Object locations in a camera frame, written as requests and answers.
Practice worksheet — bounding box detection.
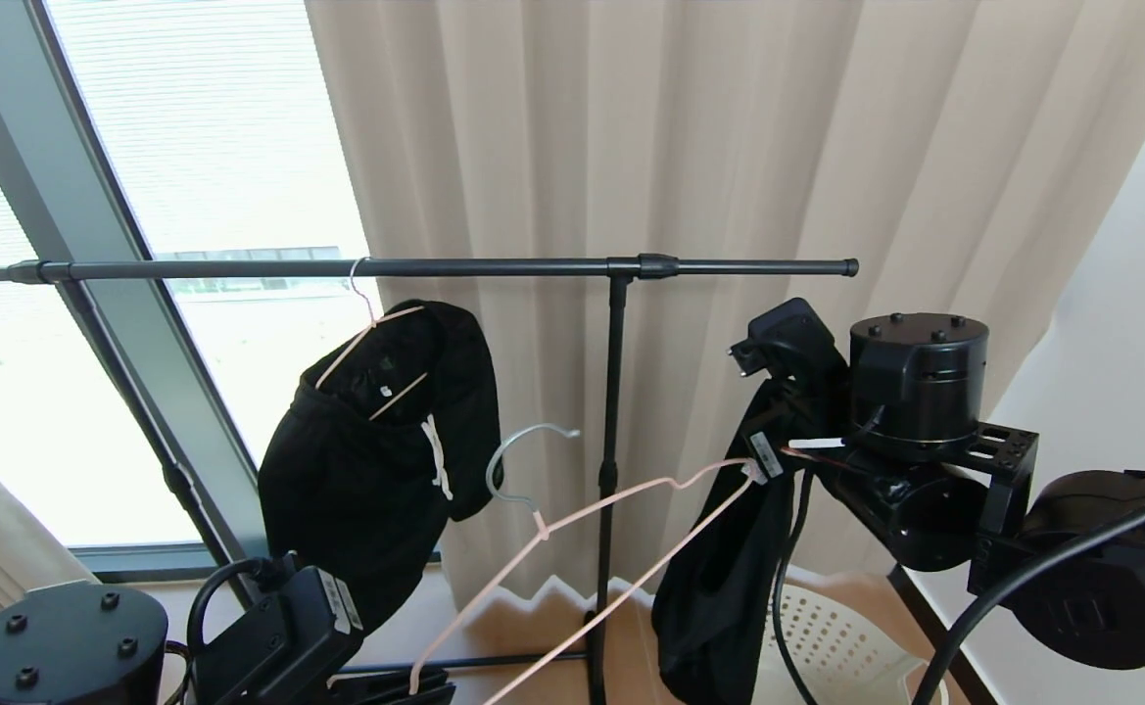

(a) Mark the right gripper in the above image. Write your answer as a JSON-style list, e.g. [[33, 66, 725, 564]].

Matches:
[[743, 397, 852, 486]]

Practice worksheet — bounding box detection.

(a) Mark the black garment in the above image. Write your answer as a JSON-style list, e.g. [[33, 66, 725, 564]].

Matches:
[[259, 299, 504, 637], [652, 377, 828, 705]]

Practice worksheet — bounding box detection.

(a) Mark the pink clothes hanger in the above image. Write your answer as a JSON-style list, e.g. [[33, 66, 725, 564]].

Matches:
[[315, 258, 431, 422], [407, 423, 769, 705]]

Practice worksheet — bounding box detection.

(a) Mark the white laundry basket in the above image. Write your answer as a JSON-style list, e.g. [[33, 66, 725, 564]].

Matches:
[[758, 583, 950, 705]]

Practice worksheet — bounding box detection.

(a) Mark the black clothes rack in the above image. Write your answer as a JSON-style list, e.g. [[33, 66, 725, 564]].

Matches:
[[0, 255, 860, 705]]

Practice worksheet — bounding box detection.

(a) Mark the window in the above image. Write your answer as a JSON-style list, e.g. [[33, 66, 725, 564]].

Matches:
[[0, 0, 382, 584]]

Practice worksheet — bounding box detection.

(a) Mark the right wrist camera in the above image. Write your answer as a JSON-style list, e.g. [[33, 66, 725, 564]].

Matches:
[[729, 299, 849, 412]]

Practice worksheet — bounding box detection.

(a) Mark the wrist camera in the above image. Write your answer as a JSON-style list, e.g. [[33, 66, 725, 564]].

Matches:
[[729, 299, 849, 412], [190, 566, 365, 705]]

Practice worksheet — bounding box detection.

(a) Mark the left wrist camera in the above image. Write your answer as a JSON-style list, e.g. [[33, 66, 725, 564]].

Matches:
[[190, 566, 365, 705]]

